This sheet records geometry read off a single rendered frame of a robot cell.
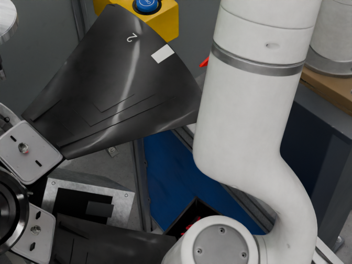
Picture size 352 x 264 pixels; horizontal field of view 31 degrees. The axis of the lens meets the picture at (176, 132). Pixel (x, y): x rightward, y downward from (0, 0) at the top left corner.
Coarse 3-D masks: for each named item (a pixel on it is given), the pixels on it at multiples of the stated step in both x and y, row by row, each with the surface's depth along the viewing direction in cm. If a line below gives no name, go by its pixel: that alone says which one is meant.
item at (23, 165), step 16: (16, 128) 87; (32, 128) 86; (0, 144) 85; (16, 144) 85; (32, 144) 85; (48, 144) 85; (0, 160) 84; (16, 160) 84; (32, 160) 84; (48, 160) 84; (16, 176) 83; (32, 176) 82
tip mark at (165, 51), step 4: (164, 48) 93; (168, 48) 93; (156, 52) 92; (160, 52) 92; (164, 52) 92; (168, 52) 93; (172, 52) 93; (152, 56) 92; (156, 56) 92; (160, 56) 92; (164, 56) 92; (168, 56) 92; (156, 60) 92; (160, 60) 92
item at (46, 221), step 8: (32, 208) 89; (40, 208) 90; (32, 216) 88; (40, 216) 89; (48, 216) 91; (32, 224) 87; (40, 224) 89; (48, 224) 90; (24, 232) 86; (40, 232) 88; (48, 232) 89; (24, 240) 85; (32, 240) 86; (40, 240) 87; (48, 240) 88; (16, 248) 83; (24, 248) 84; (40, 248) 86; (48, 248) 87; (24, 256) 83; (32, 256) 84; (40, 256) 85; (48, 256) 86
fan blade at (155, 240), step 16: (64, 224) 90; (80, 224) 93; (96, 224) 95; (64, 240) 89; (80, 240) 91; (96, 240) 93; (112, 240) 95; (128, 240) 97; (144, 240) 99; (160, 240) 101; (176, 240) 103; (64, 256) 87; (80, 256) 89; (96, 256) 91; (112, 256) 94; (128, 256) 96; (144, 256) 98; (160, 256) 100
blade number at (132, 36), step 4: (132, 28) 93; (128, 32) 93; (132, 32) 93; (136, 32) 93; (124, 36) 92; (128, 36) 93; (132, 36) 93; (136, 36) 93; (140, 36) 93; (124, 40) 92; (128, 40) 92; (132, 40) 92; (136, 40) 92; (128, 44) 92; (132, 44) 92
